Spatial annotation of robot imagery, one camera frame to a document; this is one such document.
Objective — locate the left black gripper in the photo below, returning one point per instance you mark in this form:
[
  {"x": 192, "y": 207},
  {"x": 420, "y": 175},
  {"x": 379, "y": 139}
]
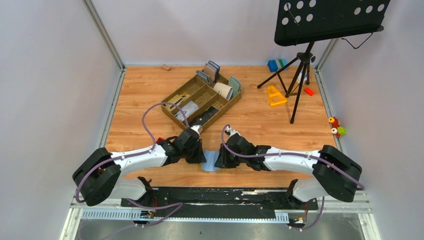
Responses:
[{"x": 200, "y": 158}]

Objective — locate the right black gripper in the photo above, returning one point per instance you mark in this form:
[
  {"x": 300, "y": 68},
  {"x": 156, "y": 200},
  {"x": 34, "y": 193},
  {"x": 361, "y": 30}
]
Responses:
[{"x": 222, "y": 161}]

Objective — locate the yellow leather card holder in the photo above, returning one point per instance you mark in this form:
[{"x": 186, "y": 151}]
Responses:
[{"x": 211, "y": 156}]

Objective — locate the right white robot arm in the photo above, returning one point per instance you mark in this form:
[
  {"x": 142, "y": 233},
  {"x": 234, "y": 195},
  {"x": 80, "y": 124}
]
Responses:
[{"x": 332, "y": 173}]

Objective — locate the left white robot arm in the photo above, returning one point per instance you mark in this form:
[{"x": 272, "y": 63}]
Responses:
[{"x": 103, "y": 174}]

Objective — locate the white black cards in tray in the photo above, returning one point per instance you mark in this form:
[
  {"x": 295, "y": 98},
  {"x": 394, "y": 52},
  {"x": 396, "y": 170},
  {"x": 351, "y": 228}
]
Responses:
[{"x": 187, "y": 110}]

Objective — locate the gold cards in tray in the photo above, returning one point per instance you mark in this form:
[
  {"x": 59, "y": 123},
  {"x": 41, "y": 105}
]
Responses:
[{"x": 175, "y": 100}]

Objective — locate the beige card holder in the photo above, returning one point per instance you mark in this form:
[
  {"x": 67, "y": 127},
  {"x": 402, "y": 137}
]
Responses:
[{"x": 223, "y": 90}]

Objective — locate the teal card holder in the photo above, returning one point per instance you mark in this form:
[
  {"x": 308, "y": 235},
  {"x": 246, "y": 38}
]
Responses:
[{"x": 236, "y": 86}]

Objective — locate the blue card holders upright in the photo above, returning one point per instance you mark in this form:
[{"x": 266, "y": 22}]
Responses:
[{"x": 210, "y": 72}]

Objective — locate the red plastic block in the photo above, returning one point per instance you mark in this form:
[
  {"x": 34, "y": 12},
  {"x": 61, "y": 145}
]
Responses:
[{"x": 160, "y": 139}]

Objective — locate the woven compartment tray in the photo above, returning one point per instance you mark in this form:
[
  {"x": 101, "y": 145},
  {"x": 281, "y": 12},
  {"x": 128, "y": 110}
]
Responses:
[{"x": 204, "y": 96}]

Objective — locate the yellow triangular toy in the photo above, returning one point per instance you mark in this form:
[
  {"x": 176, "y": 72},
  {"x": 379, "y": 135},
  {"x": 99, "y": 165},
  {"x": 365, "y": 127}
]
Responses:
[{"x": 275, "y": 97}]

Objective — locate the small wooden block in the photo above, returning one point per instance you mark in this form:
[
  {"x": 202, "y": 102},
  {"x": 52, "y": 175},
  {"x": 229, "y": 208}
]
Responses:
[{"x": 166, "y": 67}]

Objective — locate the blue green block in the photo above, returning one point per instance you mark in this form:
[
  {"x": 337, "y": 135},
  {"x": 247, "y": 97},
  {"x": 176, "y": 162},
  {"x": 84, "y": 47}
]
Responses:
[{"x": 276, "y": 65}]

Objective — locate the small red brick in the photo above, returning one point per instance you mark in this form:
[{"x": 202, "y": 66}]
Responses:
[{"x": 309, "y": 91}]

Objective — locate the colourful toy car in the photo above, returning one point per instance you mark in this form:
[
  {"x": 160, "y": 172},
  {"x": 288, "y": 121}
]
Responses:
[{"x": 336, "y": 128}]

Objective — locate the black music stand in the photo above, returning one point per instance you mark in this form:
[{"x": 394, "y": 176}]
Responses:
[{"x": 311, "y": 21}]

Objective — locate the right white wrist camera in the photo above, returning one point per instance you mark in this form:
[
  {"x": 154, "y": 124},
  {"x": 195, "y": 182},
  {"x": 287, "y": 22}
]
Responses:
[{"x": 231, "y": 132}]

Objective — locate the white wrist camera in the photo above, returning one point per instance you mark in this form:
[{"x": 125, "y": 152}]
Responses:
[
  {"x": 231, "y": 132},
  {"x": 197, "y": 128}
]

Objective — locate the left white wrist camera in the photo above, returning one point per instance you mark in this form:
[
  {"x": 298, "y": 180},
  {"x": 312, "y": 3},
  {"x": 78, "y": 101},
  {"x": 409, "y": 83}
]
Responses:
[{"x": 197, "y": 128}]

